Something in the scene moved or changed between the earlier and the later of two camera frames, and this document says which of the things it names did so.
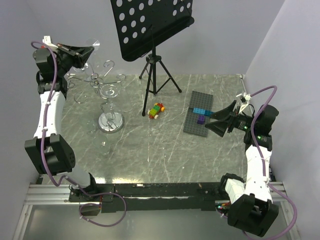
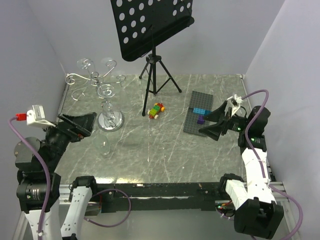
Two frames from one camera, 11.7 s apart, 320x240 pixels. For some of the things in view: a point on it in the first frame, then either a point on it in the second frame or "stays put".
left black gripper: [80, 54] to [83, 123]
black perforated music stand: [141, 24] stays put
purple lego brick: [201, 119] stays put
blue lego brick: [205, 112] stays put
